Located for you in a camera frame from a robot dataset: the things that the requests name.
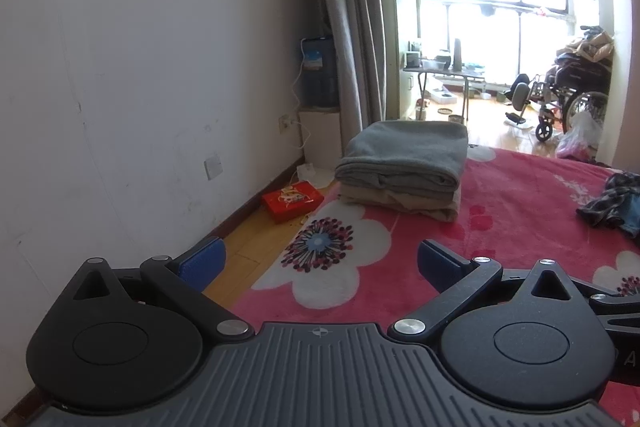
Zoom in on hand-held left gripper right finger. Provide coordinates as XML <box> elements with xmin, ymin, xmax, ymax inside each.
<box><xmin>387</xmin><ymin>239</ymin><xmax>583</xmax><ymax>342</ymax></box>

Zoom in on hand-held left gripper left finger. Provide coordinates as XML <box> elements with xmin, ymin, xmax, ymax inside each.
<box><xmin>72</xmin><ymin>237</ymin><xmax>255</xmax><ymax>342</ymax></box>

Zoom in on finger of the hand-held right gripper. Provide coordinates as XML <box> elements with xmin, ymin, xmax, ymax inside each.
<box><xmin>570</xmin><ymin>278</ymin><xmax>640</xmax><ymax>325</ymax></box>

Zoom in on grey sweatpants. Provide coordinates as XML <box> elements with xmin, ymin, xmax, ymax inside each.
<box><xmin>334</xmin><ymin>120</ymin><xmax>470</xmax><ymax>198</ymax></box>

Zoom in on beige folded cloth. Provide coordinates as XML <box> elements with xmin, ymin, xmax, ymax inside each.
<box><xmin>337</xmin><ymin>184</ymin><xmax>462</xmax><ymax>223</ymax></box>

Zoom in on pink floral blanket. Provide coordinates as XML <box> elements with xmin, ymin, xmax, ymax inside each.
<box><xmin>232</xmin><ymin>142</ymin><xmax>640</xmax><ymax>427</ymax></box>

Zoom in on dark blue denim garment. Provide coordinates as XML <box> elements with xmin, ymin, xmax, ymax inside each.
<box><xmin>620</xmin><ymin>194</ymin><xmax>640</xmax><ymax>238</ymax></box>

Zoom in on red box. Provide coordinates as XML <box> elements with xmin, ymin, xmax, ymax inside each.
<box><xmin>261</xmin><ymin>181</ymin><xmax>326</xmax><ymax>224</ymax></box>

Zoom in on crumpled white paper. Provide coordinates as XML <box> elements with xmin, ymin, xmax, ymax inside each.
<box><xmin>296</xmin><ymin>163</ymin><xmax>331</xmax><ymax>186</ymax></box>

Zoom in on white plastic bag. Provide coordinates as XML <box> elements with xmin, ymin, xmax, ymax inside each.
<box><xmin>556</xmin><ymin>109</ymin><xmax>601</xmax><ymax>159</ymax></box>

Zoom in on folding table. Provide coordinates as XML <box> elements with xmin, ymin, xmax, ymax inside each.
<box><xmin>402</xmin><ymin>64</ymin><xmax>488</xmax><ymax>122</ymax></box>

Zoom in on wheelchair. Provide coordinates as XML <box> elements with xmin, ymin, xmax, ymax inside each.
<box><xmin>504</xmin><ymin>52</ymin><xmax>613</xmax><ymax>142</ymax></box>

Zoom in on tan jacket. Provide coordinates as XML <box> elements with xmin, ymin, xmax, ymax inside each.
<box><xmin>557</xmin><ymin>26</ymin><xmax>615</xmax><ymax>64</ymax></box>

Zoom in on grey curtain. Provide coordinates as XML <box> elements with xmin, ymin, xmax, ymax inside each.
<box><xmin>302</xmin><ymin>0</ymin><xmax>401</xmax><ymax>160</ymax></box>

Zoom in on white cable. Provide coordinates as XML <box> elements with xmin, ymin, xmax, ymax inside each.
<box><xmin>291</xmin><ymin>52</ymin><xmax>315</xmax><ymax>164</ymax></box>

